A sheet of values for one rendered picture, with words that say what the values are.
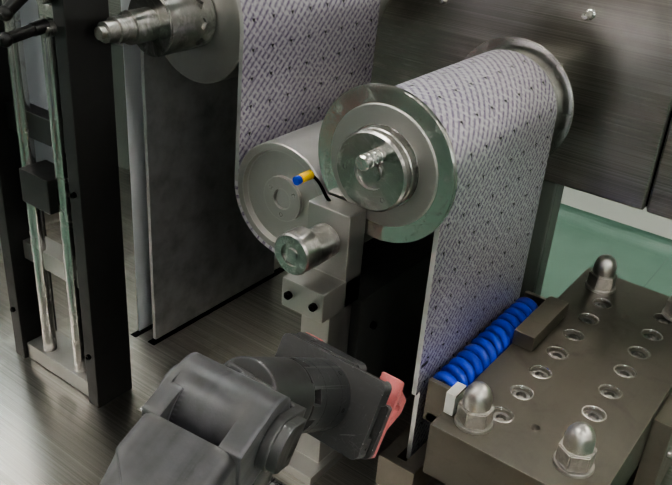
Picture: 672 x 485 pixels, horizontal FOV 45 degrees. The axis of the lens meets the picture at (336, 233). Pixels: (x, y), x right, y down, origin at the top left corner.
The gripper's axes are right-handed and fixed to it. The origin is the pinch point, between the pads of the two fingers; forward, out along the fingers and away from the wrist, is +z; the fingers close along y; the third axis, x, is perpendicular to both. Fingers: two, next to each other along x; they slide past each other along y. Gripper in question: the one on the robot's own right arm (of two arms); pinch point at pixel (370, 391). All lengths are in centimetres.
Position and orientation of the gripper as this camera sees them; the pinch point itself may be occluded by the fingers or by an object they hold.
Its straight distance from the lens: 73.2
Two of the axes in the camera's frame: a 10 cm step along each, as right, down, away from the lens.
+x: 3.7, -9.3, -0.5
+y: 7.9, 3.4, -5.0
